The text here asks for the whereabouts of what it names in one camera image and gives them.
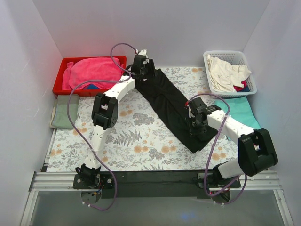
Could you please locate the black t shirt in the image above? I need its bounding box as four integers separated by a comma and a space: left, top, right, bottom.
135, 68, 217, 153

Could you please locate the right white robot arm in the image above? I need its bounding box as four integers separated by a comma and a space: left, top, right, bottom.
186, 97, 278, 185

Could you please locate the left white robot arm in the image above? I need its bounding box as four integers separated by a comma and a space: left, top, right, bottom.
73, 49, 154, 189

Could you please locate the teal folded shirt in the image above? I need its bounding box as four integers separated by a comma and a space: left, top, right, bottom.
225, 97, 261, 129

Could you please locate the pink towel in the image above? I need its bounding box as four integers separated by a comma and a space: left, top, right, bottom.
62, 57, 124, 90

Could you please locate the blue cloth in bin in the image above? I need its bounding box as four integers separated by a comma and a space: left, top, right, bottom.
83, 83, 103, 90

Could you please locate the magenta cloth in basket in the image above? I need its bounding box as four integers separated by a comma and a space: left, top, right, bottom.
234, 81, 248, 92

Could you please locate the cream crumpled shirt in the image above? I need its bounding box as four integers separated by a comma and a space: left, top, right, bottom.
206, 55, 251, 93

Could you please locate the floral table mat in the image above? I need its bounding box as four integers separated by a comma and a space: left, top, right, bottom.
46, 67, 264, 174

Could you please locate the blue cloth in basket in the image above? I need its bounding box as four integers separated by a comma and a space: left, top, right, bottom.
242, 86, 250, 92

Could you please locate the white plastic basket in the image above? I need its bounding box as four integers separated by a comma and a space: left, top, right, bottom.
203, 50, 257, 98

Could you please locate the red plastic bin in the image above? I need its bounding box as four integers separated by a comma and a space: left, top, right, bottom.
52, 56, 127, 97

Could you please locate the grey green folded shirt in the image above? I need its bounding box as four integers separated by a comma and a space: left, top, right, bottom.
50, 95, 79, 129

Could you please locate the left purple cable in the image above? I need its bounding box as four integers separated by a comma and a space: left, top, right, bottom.
67, 42, 139, 211

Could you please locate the purple cable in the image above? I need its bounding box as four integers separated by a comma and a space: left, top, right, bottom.
185, 94, 247, 204
67, 42, 139, 211

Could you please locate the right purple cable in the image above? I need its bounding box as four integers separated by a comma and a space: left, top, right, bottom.
185, 94, 247, 204

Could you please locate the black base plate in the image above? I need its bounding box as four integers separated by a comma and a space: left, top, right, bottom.
72, 170, 243, 200

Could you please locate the aluminium rail frame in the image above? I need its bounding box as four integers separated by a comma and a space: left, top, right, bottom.
20, 170, 293, 226

